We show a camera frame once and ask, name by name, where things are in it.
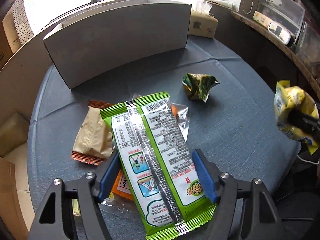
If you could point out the orange flying cake snack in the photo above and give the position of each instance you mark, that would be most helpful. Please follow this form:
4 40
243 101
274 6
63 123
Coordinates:
120 201

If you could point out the blue table cloth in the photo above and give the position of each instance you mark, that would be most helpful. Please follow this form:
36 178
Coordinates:
235 128

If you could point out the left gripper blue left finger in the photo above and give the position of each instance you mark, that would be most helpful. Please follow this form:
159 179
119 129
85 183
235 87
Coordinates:
54 218

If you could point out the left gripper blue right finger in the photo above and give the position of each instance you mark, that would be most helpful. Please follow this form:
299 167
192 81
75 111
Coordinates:
259 217

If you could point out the white small device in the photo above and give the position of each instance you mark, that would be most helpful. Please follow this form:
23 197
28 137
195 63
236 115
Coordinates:
281 33

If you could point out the white SANFU shopping bag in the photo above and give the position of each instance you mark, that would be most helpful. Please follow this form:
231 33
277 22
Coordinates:
21 22

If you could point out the green long snack package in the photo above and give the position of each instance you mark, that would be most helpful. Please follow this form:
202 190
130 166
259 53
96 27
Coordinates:
158 166

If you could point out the small beige box on shelf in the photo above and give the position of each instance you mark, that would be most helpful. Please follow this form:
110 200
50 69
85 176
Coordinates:
261 19

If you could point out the white storage box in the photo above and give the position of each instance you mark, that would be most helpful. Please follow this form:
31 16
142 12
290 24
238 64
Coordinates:
93 42

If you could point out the beige brown-edged snack packet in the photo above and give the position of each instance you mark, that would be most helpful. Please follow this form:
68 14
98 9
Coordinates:
93 143

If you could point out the clear plastic drawer organizer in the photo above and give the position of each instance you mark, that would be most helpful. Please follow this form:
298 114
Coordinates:
286 12

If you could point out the beige tissue pack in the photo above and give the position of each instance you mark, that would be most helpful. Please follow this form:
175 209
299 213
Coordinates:
202 21

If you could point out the brown cardboard box on sill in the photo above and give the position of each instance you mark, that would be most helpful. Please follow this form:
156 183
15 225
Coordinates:
10 41

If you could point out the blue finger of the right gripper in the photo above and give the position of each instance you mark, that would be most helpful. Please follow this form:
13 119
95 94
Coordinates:
303 121

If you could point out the yellow chips bag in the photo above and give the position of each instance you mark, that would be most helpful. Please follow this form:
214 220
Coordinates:
289 97

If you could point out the flat cardboard sheet on floor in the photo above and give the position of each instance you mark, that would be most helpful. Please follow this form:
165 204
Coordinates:
11 213

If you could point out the dark green crumpled snack bag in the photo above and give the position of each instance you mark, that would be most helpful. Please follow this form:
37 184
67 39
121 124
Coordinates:
198 86

